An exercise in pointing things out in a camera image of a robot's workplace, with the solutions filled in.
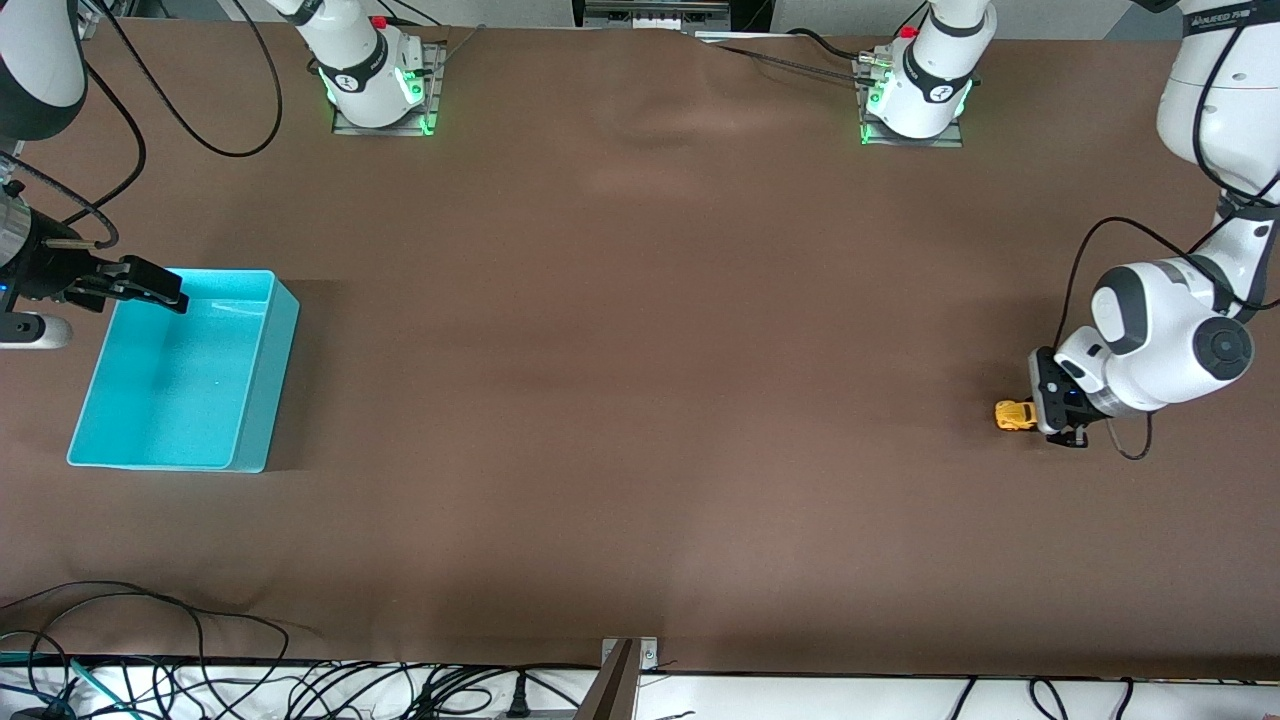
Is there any black base power cable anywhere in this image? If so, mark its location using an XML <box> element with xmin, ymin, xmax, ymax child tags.
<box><xmin>785</xmin><ymin>27</ymin><xmax>881</xmax><ymax>63</ymax></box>

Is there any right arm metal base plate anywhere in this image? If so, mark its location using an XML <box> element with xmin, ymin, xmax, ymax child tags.
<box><xmin>332</xmin><ymin>42</ymin><xmax>446</xmax><ymax>137</ymax></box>

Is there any grey power strip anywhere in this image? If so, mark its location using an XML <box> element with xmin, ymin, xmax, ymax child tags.
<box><xmin>585</xmin><ymin>0</ymin><xmax>731</xmax><ymax>31</ymax></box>

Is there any turquoise plastic bin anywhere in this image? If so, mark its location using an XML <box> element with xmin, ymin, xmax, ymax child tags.
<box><xmin>67</xmin><ymin>268</ymin><xmax>301</xmax><ymax>474</ymax></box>

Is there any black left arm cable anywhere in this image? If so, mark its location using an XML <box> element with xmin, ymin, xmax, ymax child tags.
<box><xmin>1055</xmin><ymin>20</ymin><xmax>1280</xmax><ymax>461</ymax></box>

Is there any thin grey cable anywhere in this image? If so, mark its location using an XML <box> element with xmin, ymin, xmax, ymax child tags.
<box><xmin>438</xmin><ymin>24</ymin><xmax>488</xmax><ymax>69</ymax></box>

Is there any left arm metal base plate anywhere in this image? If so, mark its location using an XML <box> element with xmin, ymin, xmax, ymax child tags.
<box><xmin>858</xmin><ymin>55</ymin><xmax>966</xmax><ymax>149</ymax></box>

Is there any grey metal camera post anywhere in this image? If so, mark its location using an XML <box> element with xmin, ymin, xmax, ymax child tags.
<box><xmin>575</xmin><ymin>637</ymin><xmax>661</xmax><ymax>720</ymax></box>

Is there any grey braided cable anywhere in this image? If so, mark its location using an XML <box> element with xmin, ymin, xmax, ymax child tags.
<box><xmin>700</xmin><ymin>38</ymin><xmax>876</xmax><ymax>86</ymax></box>

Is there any black cable looped over mat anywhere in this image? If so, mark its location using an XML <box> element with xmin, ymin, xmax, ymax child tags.
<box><xmin>0</xmin><ymin>580</ymin><xmax>291</xmax><ymax>691</ymax></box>

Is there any teal cable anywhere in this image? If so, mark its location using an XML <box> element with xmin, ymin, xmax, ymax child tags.
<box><xmin>0</xmin><ymin>652</ymin><xmax>126</xmax><ymax>719</ymax></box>

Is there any brown table cover mat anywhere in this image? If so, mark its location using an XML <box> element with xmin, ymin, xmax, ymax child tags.
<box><xmin>0</xmin><ymin>18</ymin><xmax>1280</xmax><ymax>681</ymax></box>

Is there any long black looping cable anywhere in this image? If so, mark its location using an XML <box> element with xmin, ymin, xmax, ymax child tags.
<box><xmin>95</xmin><ymin>0</ymin><xmax>285</xmax><ymax>159</ymax></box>

